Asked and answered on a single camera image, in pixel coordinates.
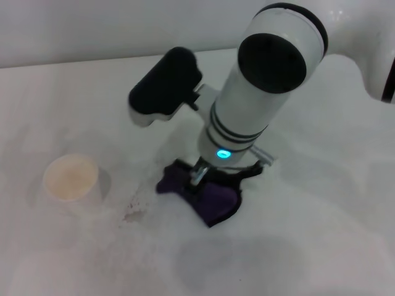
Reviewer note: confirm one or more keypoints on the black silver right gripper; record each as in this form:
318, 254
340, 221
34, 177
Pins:
199, 172

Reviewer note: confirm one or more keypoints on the purple rag with black edge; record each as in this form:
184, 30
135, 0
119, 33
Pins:
216, 200

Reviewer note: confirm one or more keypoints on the white paper cup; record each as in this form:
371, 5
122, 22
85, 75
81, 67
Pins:
72, 182

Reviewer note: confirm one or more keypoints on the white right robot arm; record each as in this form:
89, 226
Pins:
265, 89

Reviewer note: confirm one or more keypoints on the black water stain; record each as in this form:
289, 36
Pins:
134, 212

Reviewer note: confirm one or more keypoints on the silver cylindrical connector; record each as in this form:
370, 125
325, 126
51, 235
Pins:
263, 155

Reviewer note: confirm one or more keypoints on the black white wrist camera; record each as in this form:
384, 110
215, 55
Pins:
165, 89

